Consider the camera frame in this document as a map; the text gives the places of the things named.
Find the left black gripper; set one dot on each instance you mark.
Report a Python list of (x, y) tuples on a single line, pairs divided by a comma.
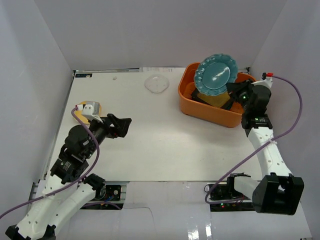
[(111, 126)]

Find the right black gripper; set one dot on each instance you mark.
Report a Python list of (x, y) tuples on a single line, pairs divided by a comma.
[(234, 88)]

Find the black square amber plate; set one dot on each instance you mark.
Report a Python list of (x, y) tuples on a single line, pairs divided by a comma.
[(222, 101)]

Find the teal scalloped round plate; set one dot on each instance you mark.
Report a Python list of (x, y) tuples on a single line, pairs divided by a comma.
[(213, 74)]

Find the clear glass small plate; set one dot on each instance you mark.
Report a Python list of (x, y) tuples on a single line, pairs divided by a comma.
[(156, 83)]

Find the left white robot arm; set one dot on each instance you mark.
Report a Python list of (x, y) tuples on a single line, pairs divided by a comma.
[(70, 184)]

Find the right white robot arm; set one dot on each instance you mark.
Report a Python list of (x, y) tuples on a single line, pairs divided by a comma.
[(279, 191)]

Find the orange plastic bin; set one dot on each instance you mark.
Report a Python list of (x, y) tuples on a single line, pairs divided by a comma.
[(228, 118)]

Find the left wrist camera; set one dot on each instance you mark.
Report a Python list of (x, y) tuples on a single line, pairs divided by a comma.
[(91, 110)]

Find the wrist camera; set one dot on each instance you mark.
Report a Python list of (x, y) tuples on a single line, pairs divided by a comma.
[(266, 78), (91, 110)]

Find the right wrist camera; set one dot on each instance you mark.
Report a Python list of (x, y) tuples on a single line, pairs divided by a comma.
[(266, 78)]

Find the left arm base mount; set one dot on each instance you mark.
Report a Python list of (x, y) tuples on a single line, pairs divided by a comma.
[(107, 193)]

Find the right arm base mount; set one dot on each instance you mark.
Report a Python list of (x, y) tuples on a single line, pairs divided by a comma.
[(229, 201)]

